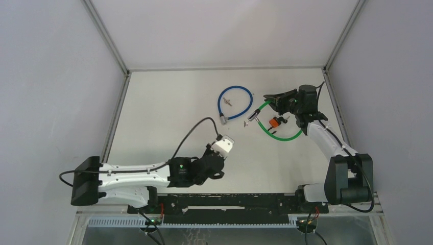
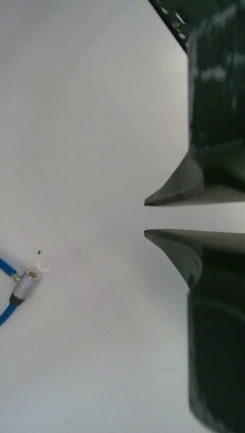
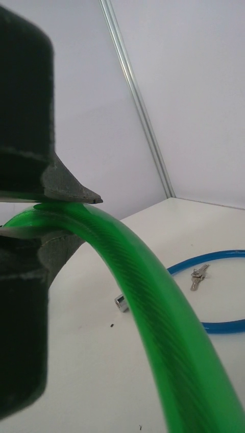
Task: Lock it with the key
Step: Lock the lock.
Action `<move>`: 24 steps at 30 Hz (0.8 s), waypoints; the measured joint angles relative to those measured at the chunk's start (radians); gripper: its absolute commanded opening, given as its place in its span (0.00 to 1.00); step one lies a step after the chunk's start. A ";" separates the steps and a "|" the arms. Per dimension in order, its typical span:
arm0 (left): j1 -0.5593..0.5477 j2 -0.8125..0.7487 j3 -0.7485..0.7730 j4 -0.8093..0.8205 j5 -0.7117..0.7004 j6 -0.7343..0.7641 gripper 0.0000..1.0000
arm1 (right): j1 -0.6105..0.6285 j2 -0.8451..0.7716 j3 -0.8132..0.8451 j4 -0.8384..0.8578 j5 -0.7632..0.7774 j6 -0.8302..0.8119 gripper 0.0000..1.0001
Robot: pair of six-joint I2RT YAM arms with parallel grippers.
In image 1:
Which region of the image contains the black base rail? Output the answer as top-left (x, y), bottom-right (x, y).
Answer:
top-left (141, 193), bottom-right (329, 224)

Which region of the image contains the blue cable lock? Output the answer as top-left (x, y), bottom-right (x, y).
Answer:
top-left (216, 85), bottom-right (253, 126)

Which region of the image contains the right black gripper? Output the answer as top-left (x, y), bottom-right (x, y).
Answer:
top-left (264, 88), bottom-right (302, 116)

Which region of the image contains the white slotted cable duct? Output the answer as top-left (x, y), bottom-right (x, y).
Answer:
top-left (87, 216), bottom-right (306, 228)

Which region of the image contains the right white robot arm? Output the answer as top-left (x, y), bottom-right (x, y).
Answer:
top-left (264, 85), bottom-right (374, 212)

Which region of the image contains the green cable lock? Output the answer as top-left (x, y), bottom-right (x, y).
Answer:
top-left (248, 100), bottom-right (303, 142)

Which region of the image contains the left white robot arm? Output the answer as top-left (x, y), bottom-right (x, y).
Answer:
top-left (70, 139), bottom-right (233, 213)

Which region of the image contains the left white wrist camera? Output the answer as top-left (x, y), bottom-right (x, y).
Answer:
top-left (210, 135), bottom-right (235, 160)

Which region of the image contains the left black camera cable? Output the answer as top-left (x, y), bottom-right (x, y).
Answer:
top-left (58, 117), bottom-right (222, 187)

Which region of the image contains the orange padlock with keys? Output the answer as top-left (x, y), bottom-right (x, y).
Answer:
top-left (267, 116), bottom-right (290, 131)

